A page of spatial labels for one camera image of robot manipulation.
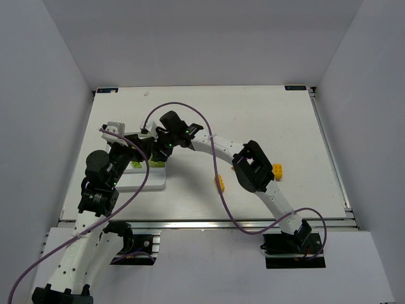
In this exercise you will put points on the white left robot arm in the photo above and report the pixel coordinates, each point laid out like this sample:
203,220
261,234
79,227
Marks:
96,238

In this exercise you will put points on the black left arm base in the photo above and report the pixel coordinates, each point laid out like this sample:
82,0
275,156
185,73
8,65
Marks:
148,244

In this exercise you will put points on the yellow curved lego brick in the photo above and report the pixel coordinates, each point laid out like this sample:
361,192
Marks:
278,171

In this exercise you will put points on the blue label sticker right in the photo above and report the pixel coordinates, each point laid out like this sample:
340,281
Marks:
295,87

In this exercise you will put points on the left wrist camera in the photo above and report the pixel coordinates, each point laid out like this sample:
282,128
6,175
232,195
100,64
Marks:
114,132

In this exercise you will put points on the blue label sticker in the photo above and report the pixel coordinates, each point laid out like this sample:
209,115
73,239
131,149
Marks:
295,87
107,90

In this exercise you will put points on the pale green upside-down curved lego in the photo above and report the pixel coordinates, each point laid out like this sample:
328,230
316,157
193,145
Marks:
136,165

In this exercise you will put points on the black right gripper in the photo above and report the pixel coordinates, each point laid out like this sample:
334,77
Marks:
159,149

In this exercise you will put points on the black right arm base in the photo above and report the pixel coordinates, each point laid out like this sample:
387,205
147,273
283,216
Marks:
282,253

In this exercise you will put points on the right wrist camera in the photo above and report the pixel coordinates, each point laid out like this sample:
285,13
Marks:
148,129

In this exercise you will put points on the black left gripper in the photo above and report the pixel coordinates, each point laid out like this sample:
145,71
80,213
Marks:
139,147

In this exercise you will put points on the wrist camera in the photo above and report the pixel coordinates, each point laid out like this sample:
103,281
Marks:
114,132
148,129

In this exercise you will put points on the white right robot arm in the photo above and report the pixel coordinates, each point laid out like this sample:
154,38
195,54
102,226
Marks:
253,170

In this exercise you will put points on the yellow long lego brick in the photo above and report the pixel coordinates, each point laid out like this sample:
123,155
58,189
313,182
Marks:
219,183

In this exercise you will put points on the blue label sticker left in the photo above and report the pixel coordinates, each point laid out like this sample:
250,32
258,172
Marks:
107,90

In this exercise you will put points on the white sorting tray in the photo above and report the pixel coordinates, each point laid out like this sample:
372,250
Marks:
152,179

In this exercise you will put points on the pale green curved studded lego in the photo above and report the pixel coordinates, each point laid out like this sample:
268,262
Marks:
156,164

